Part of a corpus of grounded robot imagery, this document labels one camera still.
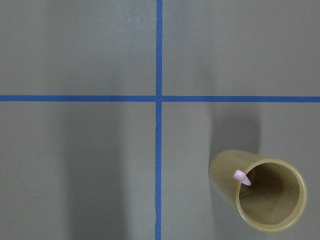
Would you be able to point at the bamboo wooden cup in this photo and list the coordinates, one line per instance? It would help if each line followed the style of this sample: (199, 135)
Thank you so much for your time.
(277, 197)

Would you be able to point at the pink chopstick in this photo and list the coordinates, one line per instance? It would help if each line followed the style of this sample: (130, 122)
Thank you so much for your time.
(241, 177)

